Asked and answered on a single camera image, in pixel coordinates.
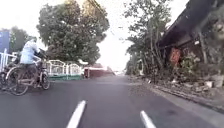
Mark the red building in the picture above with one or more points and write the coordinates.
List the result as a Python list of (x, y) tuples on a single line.
[(96, 71)]

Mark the grey asphalt road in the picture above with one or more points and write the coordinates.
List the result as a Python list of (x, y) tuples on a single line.
[(110, 93)]

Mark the group of trees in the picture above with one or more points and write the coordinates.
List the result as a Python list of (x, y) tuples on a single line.
[(150, 33)]

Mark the large leafy tree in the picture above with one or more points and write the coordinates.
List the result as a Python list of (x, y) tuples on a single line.
[(71, 30)]

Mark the white fence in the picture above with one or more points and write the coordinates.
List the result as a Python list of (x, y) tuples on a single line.
[(56, 68)]

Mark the red sign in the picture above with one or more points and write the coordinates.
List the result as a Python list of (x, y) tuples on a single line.
[(175, 56)]

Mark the robot's own part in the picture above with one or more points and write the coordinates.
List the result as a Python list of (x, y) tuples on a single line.
[(147, 120), (76, 116)]

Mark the bicycle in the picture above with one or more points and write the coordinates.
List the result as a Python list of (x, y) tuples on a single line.
[(45, 81)]

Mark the person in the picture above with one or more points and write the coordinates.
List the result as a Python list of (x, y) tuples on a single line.
[(28, 53)]

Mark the rubble strewn verge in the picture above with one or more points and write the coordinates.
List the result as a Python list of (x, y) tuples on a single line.
[(193, 90)]

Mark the dark-roofed building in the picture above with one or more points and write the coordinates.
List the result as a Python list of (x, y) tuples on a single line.
[(196, 20)]

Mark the blue sign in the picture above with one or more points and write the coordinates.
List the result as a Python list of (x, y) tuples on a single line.
[(4, 41)]

